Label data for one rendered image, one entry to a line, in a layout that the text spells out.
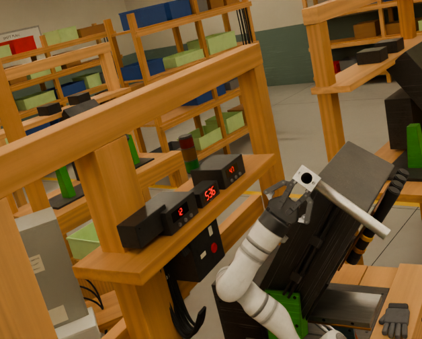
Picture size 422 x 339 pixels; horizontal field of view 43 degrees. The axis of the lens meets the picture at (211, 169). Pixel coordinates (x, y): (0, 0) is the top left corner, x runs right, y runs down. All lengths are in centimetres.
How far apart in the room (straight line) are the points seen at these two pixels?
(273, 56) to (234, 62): 1000
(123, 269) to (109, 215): 16
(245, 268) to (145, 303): 46
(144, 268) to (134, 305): 24
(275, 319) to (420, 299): 103
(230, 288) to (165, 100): 69
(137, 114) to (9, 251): 57
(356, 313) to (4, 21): 1149
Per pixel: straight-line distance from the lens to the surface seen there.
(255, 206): 241
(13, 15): 1281
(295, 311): 170
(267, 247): 128
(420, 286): 234
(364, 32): 1048
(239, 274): 129
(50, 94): 937
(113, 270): 148
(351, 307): 184
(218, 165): 186
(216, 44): 764
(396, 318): 213
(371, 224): 138
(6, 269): 129
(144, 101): 163
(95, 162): 147
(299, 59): 1180
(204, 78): 192
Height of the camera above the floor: 216
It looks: 17 degrees down
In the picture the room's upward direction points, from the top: 13 degrees counter-clockwise
